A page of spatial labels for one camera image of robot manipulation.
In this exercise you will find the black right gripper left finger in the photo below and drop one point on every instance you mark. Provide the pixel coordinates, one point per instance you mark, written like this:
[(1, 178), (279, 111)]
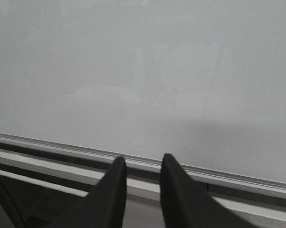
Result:
[(104, 205)]

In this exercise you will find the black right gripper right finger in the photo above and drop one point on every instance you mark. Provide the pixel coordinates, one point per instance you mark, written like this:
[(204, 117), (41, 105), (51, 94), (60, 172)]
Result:
[(186, 205)]

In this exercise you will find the white whiteboard with aluminium frame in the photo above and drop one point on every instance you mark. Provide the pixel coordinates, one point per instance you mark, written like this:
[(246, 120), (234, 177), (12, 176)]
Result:
[(204, 80)]

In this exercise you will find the white metal rack frame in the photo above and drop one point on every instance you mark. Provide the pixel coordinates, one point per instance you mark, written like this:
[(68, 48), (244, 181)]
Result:
[(265, 216)]

